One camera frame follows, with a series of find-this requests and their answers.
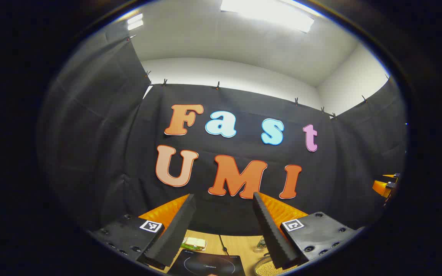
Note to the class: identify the row of cloth clips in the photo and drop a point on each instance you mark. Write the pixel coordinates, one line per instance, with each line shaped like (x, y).
(217, 86)

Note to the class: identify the large ceiling light panel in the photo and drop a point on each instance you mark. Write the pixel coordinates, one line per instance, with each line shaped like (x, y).
(267, 13)

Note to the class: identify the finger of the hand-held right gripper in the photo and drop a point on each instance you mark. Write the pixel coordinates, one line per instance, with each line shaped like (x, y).
(380, 187)

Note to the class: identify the black induction cooktop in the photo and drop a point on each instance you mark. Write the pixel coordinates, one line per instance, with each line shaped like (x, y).
(205, 264)

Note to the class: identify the clear plastic water bottle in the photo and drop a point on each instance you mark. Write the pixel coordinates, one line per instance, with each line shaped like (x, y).
(261, 245)

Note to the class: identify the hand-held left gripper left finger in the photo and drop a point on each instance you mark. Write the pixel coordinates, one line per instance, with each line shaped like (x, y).
(178, 234)

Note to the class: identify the small ceiling light panel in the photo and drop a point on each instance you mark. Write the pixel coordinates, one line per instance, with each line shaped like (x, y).
(135, 22)

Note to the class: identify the sandwich on small plate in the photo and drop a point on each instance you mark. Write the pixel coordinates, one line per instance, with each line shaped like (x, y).
(194, 242)

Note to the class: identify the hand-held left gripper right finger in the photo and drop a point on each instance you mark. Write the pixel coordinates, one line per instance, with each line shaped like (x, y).
(272, 237)

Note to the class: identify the pile of yellow soybeans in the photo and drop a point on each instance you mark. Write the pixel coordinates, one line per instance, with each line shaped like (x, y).
(265, 270)

